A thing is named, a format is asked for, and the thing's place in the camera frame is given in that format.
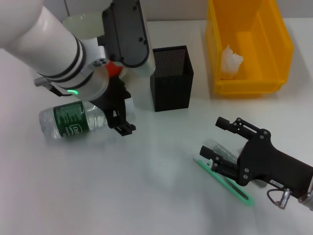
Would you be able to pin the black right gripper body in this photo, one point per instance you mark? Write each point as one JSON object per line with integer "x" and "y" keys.
{"x": 264, "y": 161}

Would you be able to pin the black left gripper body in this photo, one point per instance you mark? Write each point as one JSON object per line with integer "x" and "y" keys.
{"x": 115, "y": 98}

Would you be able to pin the mint green utility knife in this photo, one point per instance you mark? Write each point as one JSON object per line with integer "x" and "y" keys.
{"x": 248, "y": 202}

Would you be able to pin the white paper ball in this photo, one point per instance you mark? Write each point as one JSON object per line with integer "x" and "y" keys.
{"x": 231, "y": 63}

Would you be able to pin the yellow plastic storage bin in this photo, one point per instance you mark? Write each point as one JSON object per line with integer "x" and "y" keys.
{"x": 269, "y": 49}

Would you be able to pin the clear water bottle green label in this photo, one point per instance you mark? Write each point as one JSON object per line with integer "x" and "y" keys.
{"x": 68, "y": 120}

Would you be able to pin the black mesh pen holder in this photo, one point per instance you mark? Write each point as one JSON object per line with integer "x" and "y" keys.
{"x": 171, "y": 95}

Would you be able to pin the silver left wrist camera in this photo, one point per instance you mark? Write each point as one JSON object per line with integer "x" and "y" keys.
{"x": 127, "y": 31}

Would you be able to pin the pale green glass fruit plate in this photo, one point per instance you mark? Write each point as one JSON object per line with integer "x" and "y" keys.
{"x": 85, "y": 24}

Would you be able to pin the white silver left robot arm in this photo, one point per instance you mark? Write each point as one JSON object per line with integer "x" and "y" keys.
{"x": 44, "y": 41}

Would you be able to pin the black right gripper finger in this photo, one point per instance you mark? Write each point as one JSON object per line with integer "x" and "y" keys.
{"x": 222, "y": 122}
{"x": 206, "y": 151}

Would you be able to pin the red-orange fruit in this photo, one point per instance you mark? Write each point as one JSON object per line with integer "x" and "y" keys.
{"x": 113, "y": 69}

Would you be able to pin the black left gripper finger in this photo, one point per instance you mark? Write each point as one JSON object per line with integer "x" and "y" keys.
{"x": 126, "y": 128}
{"x": 111, "y": 121}

